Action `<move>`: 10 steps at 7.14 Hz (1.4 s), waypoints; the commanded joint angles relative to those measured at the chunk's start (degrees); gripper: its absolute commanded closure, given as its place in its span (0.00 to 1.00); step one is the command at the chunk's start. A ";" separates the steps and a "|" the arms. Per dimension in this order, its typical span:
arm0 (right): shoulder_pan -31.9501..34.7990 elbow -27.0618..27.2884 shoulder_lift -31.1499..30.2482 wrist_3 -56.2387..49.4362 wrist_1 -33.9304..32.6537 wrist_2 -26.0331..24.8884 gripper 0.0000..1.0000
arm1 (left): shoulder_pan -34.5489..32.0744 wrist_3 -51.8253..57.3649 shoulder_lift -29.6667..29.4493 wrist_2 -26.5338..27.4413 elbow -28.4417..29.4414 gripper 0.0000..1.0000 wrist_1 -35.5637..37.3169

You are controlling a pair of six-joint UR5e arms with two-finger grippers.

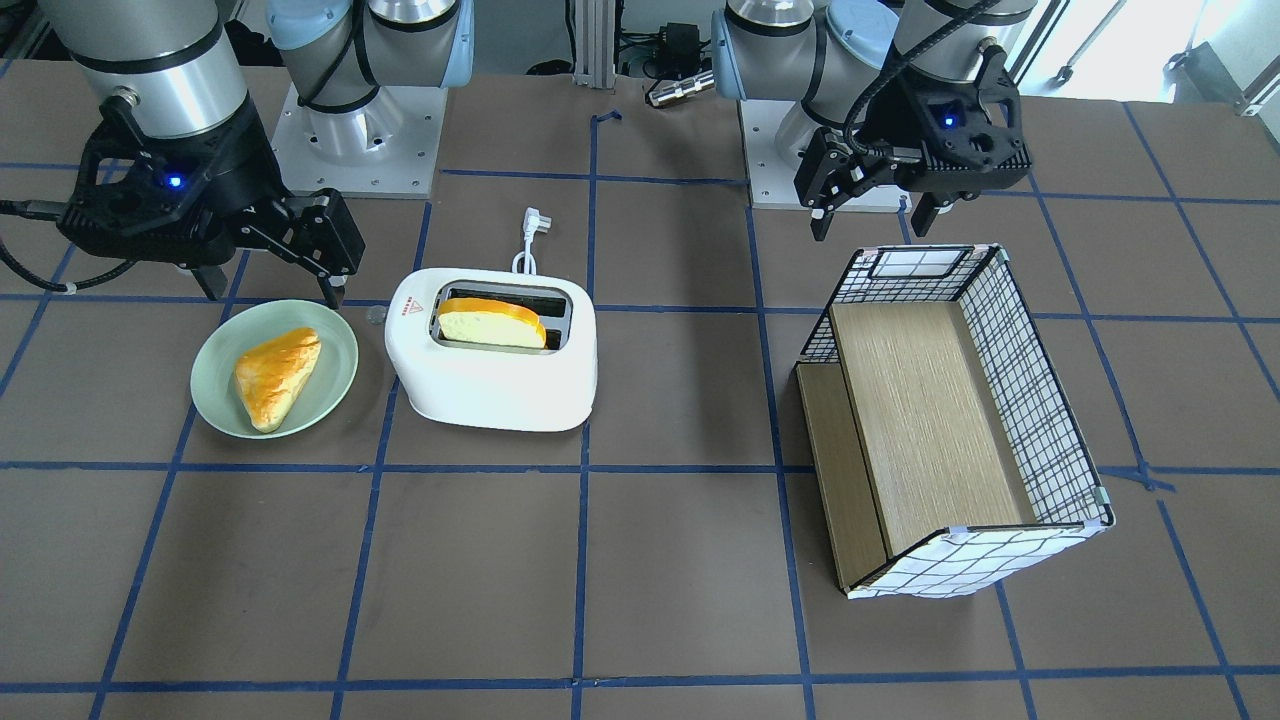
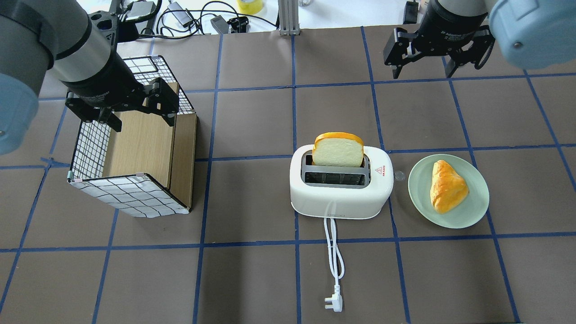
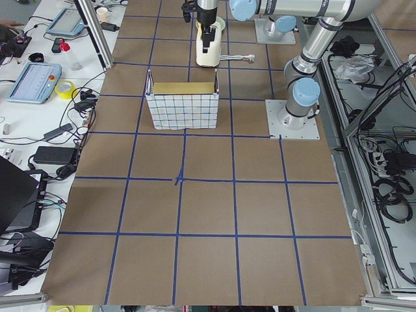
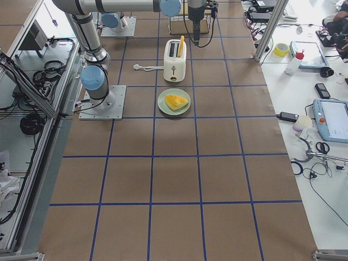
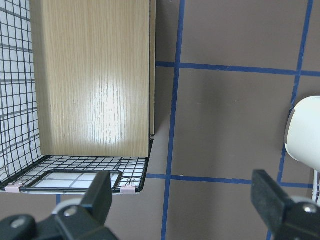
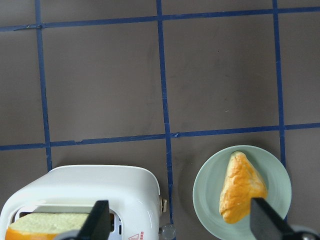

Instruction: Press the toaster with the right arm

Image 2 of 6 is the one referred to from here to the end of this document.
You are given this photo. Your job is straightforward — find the wire and wood shelf rack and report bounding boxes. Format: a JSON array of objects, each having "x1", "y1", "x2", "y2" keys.
[{"x1": 67, "y1": 55, "x2": 198, "y2": 218}]

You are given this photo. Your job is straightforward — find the toast bread slice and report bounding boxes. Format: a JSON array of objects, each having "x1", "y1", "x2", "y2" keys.
[{"x1": 311, "y1": 132, "x2": 364, "y2": 167}]

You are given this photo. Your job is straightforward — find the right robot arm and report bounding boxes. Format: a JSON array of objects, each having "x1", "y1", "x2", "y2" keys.
[{"x1": 383, "y1": 0, "x2": 576, "y2": 79}]

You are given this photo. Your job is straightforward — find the yellow tape roll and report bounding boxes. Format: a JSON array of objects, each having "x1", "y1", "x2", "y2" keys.
[{"x1": 236, "y1": 0, "x2": 264, "y2": 15}]

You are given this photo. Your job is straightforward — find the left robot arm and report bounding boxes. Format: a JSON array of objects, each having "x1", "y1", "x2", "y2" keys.
[{"x1": 0, "y1": 0, "x2": 179, "y2": 154}]

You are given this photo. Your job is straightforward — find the white toaster power cable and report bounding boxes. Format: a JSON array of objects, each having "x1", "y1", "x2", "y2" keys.
[{"x1": 324, "y1": 216, "x2": 346, "y2": 312}]

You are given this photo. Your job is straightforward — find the golden triangular pastry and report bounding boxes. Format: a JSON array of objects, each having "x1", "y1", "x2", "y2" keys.
[{"x1": 430, "y1": 160, "x2": 469, "y2": 215}]

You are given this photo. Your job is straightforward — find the black power adapter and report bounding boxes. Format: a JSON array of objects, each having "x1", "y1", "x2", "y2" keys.
[{"x1": 403, "y1": 0, "x2": 419, "y2": 24}]

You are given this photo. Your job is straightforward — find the aluminium frame post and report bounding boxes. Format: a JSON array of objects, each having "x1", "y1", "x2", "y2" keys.
[{"x1": 278, "y1": 0, "x2": 301, "y2": 36}]

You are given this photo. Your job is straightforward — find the grey power brick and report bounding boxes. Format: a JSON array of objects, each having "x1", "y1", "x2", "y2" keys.
[{"x1": 167, "y1": 1, "x2": 194, "y2": 27}]

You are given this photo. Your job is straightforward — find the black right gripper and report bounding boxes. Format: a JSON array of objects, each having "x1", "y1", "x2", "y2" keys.
[{"x1": 383, "y1": 0, "x2": 495, "y2": 79}]

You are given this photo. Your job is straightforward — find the light green plate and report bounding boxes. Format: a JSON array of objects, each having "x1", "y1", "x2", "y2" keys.
[{"x1": 408, "y1": 154, "x2": 490, "y2": 229}]

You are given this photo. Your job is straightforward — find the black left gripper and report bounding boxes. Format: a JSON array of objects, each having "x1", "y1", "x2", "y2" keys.
[{"x1": 65, "y1": 54, "x2": 179, "y2": 132}]

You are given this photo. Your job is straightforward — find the white two-slot toaster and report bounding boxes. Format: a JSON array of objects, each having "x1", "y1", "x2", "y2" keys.
[{"x1": 289, "y1": 145, "x2": 394, "y2": 220}]

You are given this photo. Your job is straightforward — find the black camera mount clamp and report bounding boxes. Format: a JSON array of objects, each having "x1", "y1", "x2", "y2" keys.
[{"x1": 89, "y1": 0, "x2": 162, "y2": 45}]

